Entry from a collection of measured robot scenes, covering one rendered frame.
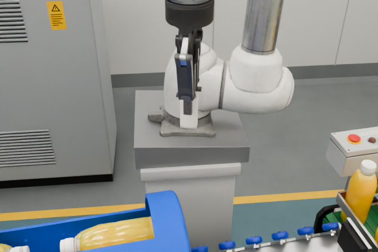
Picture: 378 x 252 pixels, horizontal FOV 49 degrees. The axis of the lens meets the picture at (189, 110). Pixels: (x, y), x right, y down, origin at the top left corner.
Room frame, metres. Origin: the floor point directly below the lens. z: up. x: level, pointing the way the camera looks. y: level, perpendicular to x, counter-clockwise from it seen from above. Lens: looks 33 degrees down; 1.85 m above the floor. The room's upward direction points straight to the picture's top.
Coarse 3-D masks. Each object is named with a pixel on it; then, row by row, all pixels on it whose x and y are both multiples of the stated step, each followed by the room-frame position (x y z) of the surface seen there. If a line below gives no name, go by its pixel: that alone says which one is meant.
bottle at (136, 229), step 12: (96, 228) 0.57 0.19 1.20; (108, 228) 0.57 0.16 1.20; (120, 228) 0.57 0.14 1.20; (132, 228) 0.57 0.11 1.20; (144, 228) 0.57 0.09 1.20; (84, 240) 0.55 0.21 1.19; (96, 240) 0.55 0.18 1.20; (108, 240) 0.55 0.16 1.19; (120, 240) 0.55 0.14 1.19; (132, 240) 0.55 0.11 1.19
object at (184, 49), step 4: (184, 40) 0.58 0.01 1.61; (184, 44) 0.57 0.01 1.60; (184, 48) 0.57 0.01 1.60; (184, 52) 0.56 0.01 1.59; (180, 56) 0.56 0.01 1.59; (184, 56) 0.56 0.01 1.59; (192, 56) 0.57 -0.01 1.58; (180, 60) 0.56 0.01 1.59; (184, 60) 0.55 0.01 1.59; (184, 64) 0.56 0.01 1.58
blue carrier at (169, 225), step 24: (168, 192) 0.66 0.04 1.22; (96, 216) 0.69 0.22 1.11; (120, 216) 0.70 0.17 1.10; (144, 216) 0.71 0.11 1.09; (168, 216) 0.58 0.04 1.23; (0, 240) 0.64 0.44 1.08; (24, 240) 0.65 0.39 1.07; (48, 240) 0.66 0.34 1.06; (144, 240) 0.52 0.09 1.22; (168, 240) 0.53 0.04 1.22
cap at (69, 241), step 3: (66, 240) 0.56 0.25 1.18; (69, 240) 0.56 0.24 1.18; (72, 240) 0.56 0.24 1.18; (66, 243) 0.55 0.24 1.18; (69, 243) 0.55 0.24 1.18; (72, 243) 0.55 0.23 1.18; (66, 246) 0.54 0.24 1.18; (69, 246) 0.54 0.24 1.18; (72, 246) 0.54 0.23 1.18; (66, 249) 0.54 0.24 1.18; (69, 249) 0.54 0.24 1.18; (72, 249) 0.54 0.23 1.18
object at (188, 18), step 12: (168, 0) 0.61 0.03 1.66; (168, 12) 0.60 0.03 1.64; (180, 12) 0.58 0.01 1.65; (192, 12) 0.58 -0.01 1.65; (204, 12) 0.59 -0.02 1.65; (180, 24) 0.58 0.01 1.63; (192, 24) 0.58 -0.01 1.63; (204, 24) 0.59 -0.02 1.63; (180, 36) 0.58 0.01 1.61; (192, 36) 0.58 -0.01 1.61; (180, 48) 0.58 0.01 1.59; (192, 48) 0.58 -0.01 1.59
